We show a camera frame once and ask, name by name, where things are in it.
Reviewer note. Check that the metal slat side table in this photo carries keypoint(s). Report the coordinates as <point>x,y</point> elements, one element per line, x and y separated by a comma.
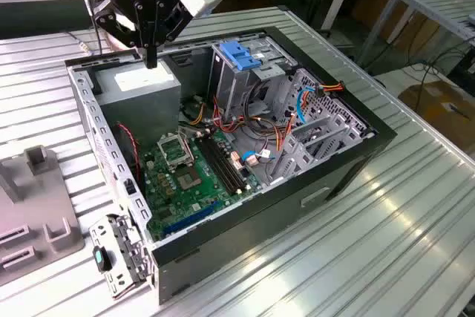
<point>434,5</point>

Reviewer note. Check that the cardboard box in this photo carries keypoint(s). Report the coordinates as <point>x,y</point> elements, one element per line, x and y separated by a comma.
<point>441,107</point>

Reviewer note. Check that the black open PC case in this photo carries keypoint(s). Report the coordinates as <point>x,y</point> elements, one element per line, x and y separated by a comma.
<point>259,228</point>

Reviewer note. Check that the CPU socket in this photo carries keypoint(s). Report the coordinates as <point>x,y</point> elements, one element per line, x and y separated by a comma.
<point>189,180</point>

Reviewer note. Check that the green motherboard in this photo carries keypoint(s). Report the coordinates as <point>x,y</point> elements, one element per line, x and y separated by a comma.
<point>200,200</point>

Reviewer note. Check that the blue plastic drive latch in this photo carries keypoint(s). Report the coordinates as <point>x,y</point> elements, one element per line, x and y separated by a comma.
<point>235,58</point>

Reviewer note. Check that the metal disk bay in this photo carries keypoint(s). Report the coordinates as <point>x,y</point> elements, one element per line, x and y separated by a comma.
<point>297,155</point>

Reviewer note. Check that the metal slot bracket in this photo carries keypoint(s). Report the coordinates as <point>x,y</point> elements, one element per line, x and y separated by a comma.
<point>107,228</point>

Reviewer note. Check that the grey parts rack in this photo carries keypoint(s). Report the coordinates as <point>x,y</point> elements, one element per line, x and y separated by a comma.
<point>41,198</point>

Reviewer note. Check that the beige board connector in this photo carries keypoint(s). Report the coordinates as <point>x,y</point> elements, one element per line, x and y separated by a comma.
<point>252,161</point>

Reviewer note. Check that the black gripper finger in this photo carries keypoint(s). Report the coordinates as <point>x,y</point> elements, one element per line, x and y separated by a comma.
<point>118,29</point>
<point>167,23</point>

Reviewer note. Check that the small blue labelled plug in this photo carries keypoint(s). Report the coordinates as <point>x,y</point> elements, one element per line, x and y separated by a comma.
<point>248,154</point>

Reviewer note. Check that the tall white board connector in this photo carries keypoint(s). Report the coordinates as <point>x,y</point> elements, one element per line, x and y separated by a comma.
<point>236,162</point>

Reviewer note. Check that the grey power supply unit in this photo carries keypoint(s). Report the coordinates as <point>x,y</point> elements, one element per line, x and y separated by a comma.
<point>141,101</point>

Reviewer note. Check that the metal optical drive cage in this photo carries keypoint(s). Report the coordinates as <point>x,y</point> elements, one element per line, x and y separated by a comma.
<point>230,87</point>

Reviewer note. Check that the black latch teal button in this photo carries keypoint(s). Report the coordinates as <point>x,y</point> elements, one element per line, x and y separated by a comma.
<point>98,257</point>

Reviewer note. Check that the blue expansion slot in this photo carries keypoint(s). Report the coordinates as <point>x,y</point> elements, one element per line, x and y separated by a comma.
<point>193,217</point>

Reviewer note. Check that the black RAM slot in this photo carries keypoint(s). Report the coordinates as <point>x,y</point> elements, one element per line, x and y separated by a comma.
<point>220,166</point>
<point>228,161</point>
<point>224,163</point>
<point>217,168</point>

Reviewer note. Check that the black case fan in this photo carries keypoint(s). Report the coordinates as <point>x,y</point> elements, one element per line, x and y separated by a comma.
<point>128,148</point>

